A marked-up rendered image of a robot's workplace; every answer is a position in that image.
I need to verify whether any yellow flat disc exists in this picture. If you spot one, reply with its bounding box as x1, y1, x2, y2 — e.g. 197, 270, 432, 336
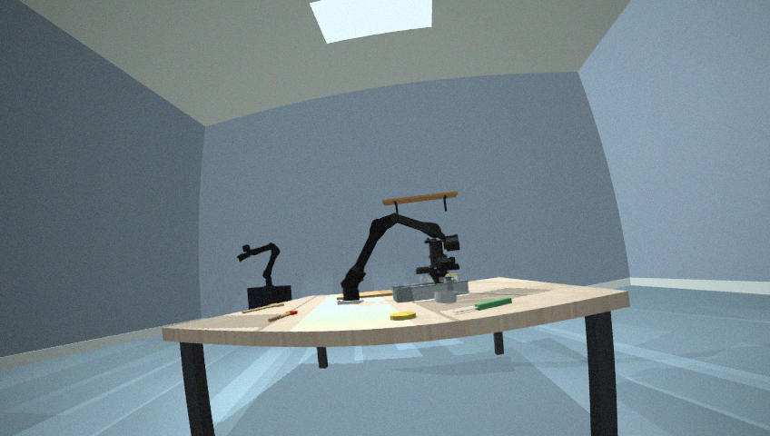
390, 312, 417, 321

